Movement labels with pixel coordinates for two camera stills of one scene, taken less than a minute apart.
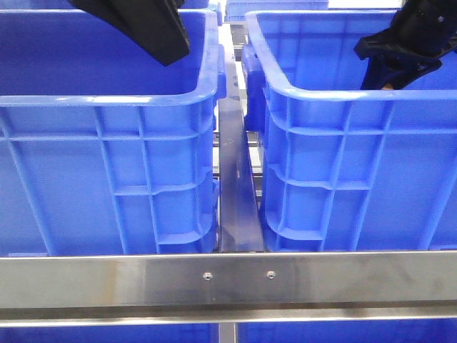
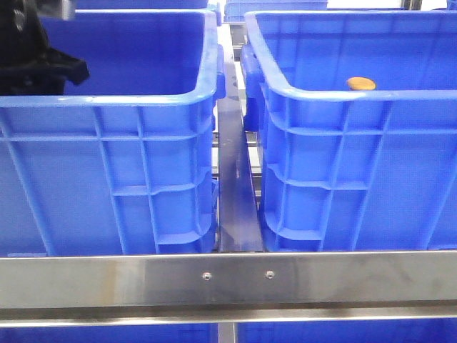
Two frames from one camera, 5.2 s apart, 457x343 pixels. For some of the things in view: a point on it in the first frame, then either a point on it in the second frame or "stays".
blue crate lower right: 413,331 stays
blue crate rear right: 235,10 stays
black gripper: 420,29 → 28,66
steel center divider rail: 240,229 stays
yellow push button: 388,87 → 359,83
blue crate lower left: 195,333 stays
